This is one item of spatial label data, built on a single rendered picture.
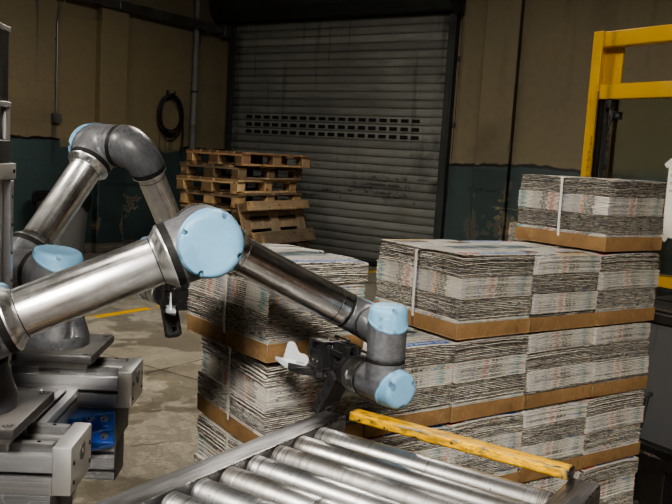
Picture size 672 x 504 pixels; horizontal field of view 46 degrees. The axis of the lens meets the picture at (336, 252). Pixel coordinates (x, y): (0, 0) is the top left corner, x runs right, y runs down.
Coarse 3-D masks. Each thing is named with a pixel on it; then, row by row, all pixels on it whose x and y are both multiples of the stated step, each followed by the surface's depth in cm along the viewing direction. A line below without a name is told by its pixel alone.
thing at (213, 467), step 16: (320, 416) 157; (336, 416) 157; (272, 432) 146; (288, 432) 147; (304, 432) 147; (240, 448) 137; (256, 448) 138; (272, 448) 139; (192, 464) 129; (208, 464) 130; (224, 464) 130; (240, 464) 132; (160, 480) 122; (176, 480) 123; (192, 480) 123; (112, 496) 116; (128, 496) 116; (144, 496) 116; (160, 496) 117
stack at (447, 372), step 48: (432, 336) 221; (528, 336) 232; (576, 336) 245; (240, 384) 195; (288, 384) 187; (432, 384) 214; (480, 384) 223; (528, 384) 234; (576, 384) 246; (480, 432) 225; (528, 432) 237; (576, 432) 250
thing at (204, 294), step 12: (192, 288) 206; (204, 288) 202; (216, 288) 197; (192, 300) 206; (204, 300) 201; (216, 300) 196; (192, 312) 207; (204, 312) 201; (216, 312) 196; (216, 324) 197
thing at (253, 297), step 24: (312, 264) 186; (336, 264) 189; (360, 264) 193; (240, 288) 188; (360, 288) 195; (240, 312) 188; (264, 312) 180; (288, 312) 183; (264, 336) 180; (288, 336) 183; (312, 336) 188
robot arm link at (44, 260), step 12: (36, 252) 188; (48, 252) 187; (60, 252) 189; (72, 252) 192; (24, 264) 190; (36, 264) 188; (48, 264) 186; (60, 264) 187; (72, 264) 189; (24, 276) 190; (36, 276) 188
